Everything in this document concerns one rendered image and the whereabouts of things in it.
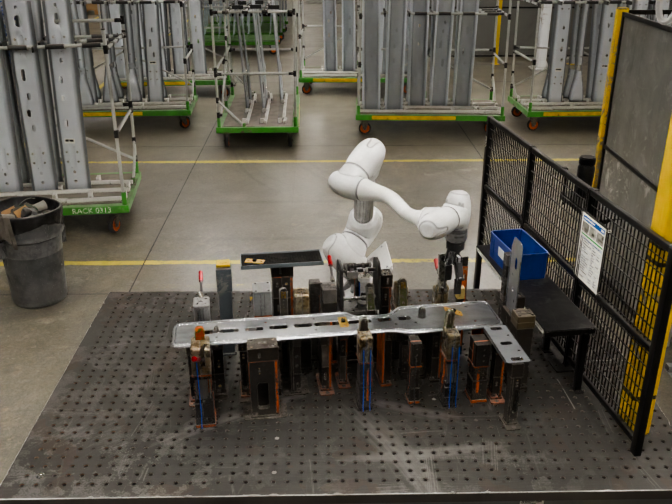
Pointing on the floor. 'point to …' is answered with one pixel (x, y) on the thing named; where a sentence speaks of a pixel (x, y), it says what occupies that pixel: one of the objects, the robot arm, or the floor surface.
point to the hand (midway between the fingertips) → (452, 284)
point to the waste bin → (33, 250)
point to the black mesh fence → (576, 278)
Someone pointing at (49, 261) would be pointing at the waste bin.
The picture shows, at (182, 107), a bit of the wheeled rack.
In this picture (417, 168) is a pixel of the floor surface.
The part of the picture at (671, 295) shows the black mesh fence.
